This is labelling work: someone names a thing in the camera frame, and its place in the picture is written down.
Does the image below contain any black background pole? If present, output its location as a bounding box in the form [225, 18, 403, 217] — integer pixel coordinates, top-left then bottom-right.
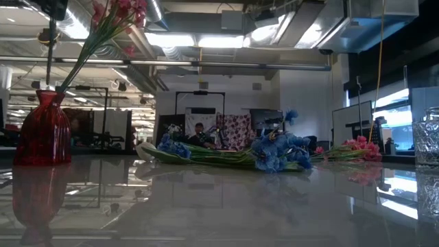
[45, 13, 58, 86]

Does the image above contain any person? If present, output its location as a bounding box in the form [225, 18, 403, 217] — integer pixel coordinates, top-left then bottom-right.
[187, 122, 217, 149]

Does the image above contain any black background gantry frame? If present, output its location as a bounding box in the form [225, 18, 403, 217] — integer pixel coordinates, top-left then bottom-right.
[174, 91, 226, 116]

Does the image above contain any black aluminium table frame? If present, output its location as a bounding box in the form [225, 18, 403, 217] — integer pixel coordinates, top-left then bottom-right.
[0, 147, 419, 165]

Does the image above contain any pink artificial flower bunch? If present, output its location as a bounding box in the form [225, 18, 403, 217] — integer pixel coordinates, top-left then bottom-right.
[56, 0, 149, 93]
[310, 134, 383, 163]

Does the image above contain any rectangular silver air duct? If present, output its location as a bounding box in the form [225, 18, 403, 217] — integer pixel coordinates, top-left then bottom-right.
[245, 0, 419, 54]

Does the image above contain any round silver air duct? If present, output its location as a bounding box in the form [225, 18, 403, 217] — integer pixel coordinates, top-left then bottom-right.
[143, 0, 169, 32]

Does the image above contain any grey horizontal pipe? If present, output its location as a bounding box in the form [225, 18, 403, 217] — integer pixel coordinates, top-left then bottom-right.
[0, 56, 332, 72]

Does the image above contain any pink patterned cloth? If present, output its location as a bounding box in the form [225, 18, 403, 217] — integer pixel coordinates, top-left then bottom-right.
[215, 113, 257, 152]

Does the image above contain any blue artificial flower bunch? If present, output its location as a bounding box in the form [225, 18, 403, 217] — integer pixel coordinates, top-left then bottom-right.
[249, 108, 313, 174]
[156, 132, 258, 169]

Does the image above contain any red ribbed glass vase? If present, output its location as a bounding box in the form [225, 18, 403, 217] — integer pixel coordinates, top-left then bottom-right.
[12, 89, 72, 167]

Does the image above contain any clear crystal glass vase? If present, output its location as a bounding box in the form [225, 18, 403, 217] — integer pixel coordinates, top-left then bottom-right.
[411, 106, 439, 169]

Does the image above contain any yellow hanging cable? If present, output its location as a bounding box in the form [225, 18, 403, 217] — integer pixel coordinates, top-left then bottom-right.
[367, 0, 385, 144]

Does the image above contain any ceiling light panel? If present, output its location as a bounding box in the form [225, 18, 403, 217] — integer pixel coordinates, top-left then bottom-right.
[197, 34, 246, 49]
[143, 32, 195, 48]

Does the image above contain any white hanging cloth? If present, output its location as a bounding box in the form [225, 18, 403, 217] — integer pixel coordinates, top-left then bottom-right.
[185, 108, 217, 138]

